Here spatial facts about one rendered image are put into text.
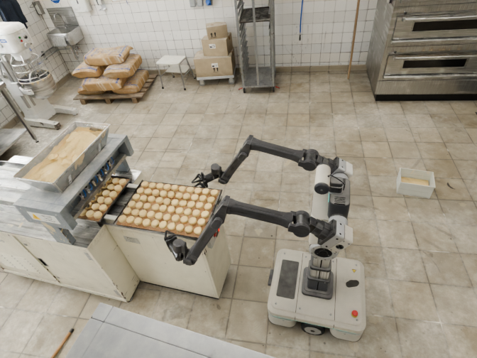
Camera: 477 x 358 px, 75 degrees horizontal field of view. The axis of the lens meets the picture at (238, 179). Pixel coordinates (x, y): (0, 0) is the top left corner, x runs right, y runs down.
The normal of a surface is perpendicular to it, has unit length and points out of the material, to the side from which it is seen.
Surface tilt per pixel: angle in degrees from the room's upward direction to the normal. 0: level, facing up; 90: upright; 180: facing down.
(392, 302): 0
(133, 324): 0
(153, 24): 90
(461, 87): 90
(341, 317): 0
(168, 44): 90
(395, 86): 90
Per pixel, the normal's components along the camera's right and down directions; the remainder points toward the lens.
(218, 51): -0.22, 0.72
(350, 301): -0.10, -0.72
